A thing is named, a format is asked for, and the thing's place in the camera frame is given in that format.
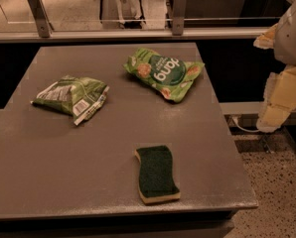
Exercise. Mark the grey metal rail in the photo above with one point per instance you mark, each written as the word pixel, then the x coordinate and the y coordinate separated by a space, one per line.
pixel 136 35

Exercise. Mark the green crumpled snack bag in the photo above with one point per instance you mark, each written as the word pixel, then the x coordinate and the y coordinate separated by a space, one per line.
pixel 80 97

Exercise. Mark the left metal bracket post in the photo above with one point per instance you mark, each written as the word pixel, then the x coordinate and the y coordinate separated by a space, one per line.
pixel 42 22

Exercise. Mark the metal bracket post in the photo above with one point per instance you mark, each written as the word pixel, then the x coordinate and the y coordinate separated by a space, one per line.
pixel 178 17
pixel 42 22

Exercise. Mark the glass barrier panel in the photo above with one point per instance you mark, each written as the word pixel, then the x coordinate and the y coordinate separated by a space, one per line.
pixel 95 15

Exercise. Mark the green and yellow sponge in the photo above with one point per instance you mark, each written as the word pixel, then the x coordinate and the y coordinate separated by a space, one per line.
pixel 155 182

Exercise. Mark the green rice chip bag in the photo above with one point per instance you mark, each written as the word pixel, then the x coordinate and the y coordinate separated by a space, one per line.
pixel 170 76

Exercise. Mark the right metal bracket post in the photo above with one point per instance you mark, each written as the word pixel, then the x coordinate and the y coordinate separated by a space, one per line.
pixel 178 17

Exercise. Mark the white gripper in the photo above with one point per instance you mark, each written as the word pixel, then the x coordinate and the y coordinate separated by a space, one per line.
pixel 292 39

